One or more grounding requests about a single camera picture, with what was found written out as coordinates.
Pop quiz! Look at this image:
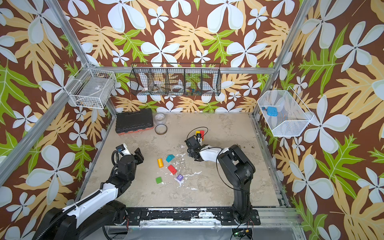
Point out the clear plastic cup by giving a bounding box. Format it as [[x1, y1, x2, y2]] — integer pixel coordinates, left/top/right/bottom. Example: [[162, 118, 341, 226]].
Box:
[[154, 113, 167, 125]]

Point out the white mesh basket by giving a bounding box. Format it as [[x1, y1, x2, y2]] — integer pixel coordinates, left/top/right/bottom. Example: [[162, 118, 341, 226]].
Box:
[[258, 90, 314, 138]]

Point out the teal block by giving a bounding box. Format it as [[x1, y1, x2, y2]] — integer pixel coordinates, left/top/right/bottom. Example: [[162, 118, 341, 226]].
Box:
[[166, 155, 175, 163]]

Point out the white wire basket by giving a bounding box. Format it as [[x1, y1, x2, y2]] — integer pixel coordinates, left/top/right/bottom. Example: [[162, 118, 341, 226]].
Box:
[[65, 64, 117, 109]]

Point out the black tool case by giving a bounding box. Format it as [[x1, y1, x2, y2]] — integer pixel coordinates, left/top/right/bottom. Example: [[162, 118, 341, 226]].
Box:
[[116, 109, 154, 135]]

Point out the orange supermarket block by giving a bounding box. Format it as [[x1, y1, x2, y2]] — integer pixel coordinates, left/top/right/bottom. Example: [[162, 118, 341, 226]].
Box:
[[157, 158, 164, 168]]

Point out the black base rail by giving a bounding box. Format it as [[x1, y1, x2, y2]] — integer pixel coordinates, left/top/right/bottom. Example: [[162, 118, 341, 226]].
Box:
[[126, 207, 261, 227]]

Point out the green square block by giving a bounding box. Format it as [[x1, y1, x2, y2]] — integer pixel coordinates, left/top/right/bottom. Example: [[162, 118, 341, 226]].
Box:
[[156, 177, 163, 184]]

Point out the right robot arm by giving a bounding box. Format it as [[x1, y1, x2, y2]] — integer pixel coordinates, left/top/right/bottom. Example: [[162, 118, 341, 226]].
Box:
[[185, 141, 256, 224]]

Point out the purple number nine cube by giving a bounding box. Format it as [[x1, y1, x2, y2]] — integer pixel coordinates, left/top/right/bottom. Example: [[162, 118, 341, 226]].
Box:
[[177, 175, 184, 183]]

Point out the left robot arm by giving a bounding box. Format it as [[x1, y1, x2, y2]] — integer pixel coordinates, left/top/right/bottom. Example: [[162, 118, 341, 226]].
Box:
[[33, 145, 144, 240]]

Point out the red rectangular block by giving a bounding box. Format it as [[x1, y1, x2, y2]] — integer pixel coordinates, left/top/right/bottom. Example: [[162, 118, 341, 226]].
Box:
[[168, 165, 178, 175]]

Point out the blue object in basket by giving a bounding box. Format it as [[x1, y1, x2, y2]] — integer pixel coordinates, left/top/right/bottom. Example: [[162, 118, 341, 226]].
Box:
[[266, 107, 278, 117]]

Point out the black wire basket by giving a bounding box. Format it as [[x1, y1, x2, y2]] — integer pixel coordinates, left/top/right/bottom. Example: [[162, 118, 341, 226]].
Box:
[[128, 63, 222, 96]]

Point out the red arch block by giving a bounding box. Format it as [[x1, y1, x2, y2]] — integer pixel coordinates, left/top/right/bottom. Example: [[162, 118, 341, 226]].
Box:
[[200, 130, 205, 140]]

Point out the aluminium frame structure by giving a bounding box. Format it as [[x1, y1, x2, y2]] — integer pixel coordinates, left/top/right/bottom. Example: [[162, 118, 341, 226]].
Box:
[[0, 0, 319, 240]]

